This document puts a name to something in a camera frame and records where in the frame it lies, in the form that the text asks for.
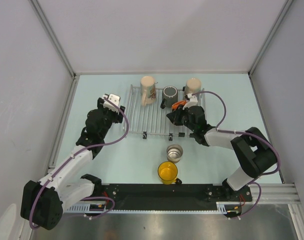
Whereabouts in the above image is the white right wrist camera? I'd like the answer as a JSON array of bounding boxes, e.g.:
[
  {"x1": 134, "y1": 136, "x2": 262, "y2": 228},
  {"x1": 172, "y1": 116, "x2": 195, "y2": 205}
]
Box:
[{"x1": 183, "y1": 93, "x2": 198, "y2": 109}]

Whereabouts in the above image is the white slotted cable duct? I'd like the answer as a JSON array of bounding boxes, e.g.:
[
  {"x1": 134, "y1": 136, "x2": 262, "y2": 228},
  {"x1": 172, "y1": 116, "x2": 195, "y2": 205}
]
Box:
[{"x1": 65, "y1": 202, "x2": 240, "y2": 215}]

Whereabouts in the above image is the yellow mug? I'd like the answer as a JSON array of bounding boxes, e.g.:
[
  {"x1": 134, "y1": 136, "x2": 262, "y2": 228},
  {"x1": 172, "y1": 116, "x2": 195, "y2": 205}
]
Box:
[{"x1": 157, "y1": 161, "x2": 182, "y2": 185}]

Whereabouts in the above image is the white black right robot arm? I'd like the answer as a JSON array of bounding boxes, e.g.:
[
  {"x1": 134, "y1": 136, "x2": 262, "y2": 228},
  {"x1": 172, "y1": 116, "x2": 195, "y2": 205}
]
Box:
[{"x1": 166, "y1": 105, "x2": 280, "y2": 201}]

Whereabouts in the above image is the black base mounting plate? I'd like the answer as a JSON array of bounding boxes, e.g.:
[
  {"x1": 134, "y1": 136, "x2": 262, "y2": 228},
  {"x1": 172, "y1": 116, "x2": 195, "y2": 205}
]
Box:
[{"x1": 92, "y1": 183, "x2": 253, "y2": 211}]

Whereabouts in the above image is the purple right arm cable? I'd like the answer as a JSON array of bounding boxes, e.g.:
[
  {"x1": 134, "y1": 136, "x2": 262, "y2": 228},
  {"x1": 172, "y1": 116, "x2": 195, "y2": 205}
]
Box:
[{"x1": 190, "y1": 91, "x2": 281, "y2": 220}]

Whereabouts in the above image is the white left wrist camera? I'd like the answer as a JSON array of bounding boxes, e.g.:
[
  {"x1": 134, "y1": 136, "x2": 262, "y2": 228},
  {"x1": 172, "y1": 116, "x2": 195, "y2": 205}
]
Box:
[{"x1": 102, "y1": 93, "x2": 121, "y2": 113}]

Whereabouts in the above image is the orange mug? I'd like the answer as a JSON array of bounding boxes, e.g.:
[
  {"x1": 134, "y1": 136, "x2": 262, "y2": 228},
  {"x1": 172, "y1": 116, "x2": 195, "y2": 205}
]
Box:
[{"x1": 171, "y1": 100, "x2": 187, "y2": 112}]

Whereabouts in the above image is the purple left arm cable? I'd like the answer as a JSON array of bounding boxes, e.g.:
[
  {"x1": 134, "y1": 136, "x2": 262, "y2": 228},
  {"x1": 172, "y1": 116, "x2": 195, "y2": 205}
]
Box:
[{"x1": 28, "y1": 96, "x2": 130, "y2": 230}]

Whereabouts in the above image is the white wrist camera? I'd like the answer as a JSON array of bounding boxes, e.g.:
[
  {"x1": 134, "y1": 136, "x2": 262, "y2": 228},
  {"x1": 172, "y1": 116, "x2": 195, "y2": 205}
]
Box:
[
  {"x1": 102, "y1": 93, "x2": 121, "y2": 113},
  {"x1": 183, "y1": 93, "x2": 198, "y2": 109}
]

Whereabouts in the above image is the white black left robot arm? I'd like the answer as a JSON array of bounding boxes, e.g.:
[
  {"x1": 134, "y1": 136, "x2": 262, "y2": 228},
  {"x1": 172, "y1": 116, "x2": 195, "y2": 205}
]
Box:
[{"x1": 20, "y1": 93, "x2": 128, "y2": 230}]

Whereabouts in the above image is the beige decorated mug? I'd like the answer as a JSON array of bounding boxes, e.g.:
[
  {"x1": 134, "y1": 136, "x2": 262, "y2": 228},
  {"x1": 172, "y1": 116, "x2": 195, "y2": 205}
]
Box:
[{"x1": 140, "y1": 76, "x2": 157, "y2": 107}]

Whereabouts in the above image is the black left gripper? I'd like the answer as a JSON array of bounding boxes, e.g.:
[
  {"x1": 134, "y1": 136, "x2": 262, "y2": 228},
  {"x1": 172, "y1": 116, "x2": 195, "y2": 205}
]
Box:
[{"x1": 97, "y1": 97, "x2": 125, "y2": 138}]

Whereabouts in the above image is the silver wire dish rack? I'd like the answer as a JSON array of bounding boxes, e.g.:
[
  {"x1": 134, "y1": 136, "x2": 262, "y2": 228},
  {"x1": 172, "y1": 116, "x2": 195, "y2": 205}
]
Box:
[{"x1": 125, "y1": 85, "x2": 192, "y2": 141}]

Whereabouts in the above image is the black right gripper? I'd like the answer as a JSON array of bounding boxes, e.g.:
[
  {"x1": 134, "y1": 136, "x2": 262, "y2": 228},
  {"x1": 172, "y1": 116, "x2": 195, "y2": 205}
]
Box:
[{"x1": 167, "y1": 104, "x2": 197, "y2": 132}]

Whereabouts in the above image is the dark green mug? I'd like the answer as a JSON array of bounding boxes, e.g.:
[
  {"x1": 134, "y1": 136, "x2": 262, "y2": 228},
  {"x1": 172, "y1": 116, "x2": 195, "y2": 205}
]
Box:
[{"x1": 160, "y1": 85, "x2": 179, "y2": 109}]

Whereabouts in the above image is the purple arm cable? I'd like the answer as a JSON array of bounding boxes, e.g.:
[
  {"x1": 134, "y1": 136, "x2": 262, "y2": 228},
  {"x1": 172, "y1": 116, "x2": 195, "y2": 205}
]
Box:
[
  {"x1": 190, "y1": 91, "x2": 281, "y2": 220},
  {"x1": 28, "y1": 96, "x2": 130, "y2": 230}
]

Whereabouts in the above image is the beige plain mug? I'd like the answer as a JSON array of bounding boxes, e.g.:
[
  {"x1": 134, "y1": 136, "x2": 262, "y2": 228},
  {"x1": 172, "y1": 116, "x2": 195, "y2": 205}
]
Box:
[{"x1": 182, "y1": 77, "x2": 202, "y2": 100}]

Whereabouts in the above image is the stainless steel cup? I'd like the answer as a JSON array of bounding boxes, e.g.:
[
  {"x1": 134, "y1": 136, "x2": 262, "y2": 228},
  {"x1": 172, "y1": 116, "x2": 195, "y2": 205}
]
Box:
[{"x1": 166, "y1": 144, "x2": 184, "y2": 164}]

